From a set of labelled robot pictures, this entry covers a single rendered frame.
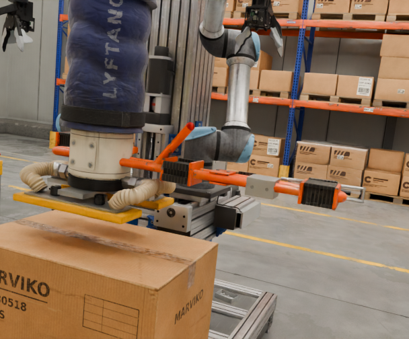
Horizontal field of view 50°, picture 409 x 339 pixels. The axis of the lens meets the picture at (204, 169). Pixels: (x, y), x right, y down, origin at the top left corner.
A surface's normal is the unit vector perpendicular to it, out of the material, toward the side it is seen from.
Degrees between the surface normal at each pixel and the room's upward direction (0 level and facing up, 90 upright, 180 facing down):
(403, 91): 92
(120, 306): 90
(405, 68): 89
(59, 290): 90
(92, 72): 77
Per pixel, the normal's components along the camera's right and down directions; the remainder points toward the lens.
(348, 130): -0.39, 0.10
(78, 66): -0.50, -0.15
